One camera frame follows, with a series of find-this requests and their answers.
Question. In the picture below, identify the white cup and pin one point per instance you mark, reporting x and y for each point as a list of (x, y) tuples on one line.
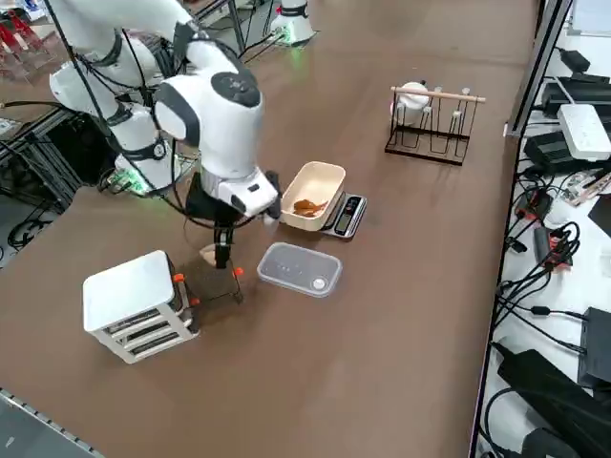
[(413, 100)]

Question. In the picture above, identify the black extrusion frame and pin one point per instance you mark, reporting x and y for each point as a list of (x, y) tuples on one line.
[(48, 148)]

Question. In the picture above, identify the white power strip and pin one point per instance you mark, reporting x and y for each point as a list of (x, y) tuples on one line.
[(584, 129)]

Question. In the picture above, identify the large black case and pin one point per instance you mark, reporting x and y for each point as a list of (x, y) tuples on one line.
[(549, 396)]

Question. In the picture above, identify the aluminium camera post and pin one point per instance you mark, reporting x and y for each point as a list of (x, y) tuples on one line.
[(541, 62)]

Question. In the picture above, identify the orange black connector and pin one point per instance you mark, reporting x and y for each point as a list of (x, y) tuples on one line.
[(561, 253)]

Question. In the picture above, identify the black power box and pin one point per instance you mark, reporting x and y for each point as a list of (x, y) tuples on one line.
[(596, 348)]

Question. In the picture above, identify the slim grey adapter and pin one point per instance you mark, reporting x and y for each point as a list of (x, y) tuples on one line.
[(541, 243)]

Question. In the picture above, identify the grey metal rail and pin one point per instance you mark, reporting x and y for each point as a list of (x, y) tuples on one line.
[(28, 429)]

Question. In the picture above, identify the brown fried chicken piece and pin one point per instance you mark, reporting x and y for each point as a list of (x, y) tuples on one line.
[(308, 207)]

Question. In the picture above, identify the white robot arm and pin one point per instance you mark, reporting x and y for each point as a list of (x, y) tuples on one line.
[(219, 133), (293, 24)]

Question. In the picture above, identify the circuit board with sticks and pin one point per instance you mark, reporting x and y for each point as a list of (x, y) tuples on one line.
[(589, 186)]

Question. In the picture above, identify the silver digital kitchen scale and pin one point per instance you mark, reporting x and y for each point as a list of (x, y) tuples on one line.
[(351, 212)]

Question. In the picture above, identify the small black power adapter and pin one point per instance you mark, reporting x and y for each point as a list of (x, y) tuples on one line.
[(575, 59)]

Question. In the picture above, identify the long black box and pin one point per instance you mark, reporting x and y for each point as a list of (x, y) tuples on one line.
[(563, 97)]

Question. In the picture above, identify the dark ribbed power adapter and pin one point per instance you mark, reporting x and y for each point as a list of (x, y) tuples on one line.
[(549, 150)]

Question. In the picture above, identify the orange black device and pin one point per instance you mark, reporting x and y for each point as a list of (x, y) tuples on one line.
[(534, 205)]

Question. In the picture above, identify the cream rectangular bowl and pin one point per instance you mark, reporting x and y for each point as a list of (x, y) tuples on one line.
[(317, 183)]

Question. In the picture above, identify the clear plastic lid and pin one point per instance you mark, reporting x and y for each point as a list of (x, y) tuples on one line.
[(296, 267)]

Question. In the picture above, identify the red clear acrylic stand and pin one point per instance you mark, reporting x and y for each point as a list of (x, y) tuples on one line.
[(19, 43)]

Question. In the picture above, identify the white three-layer storage frame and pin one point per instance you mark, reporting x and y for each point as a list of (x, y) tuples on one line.
[(126, 286)]

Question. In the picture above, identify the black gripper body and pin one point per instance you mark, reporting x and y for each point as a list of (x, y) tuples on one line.
[(205, 207)]

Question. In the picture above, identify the beige round pastry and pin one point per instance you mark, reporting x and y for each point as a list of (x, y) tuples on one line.
[(207, 253)]

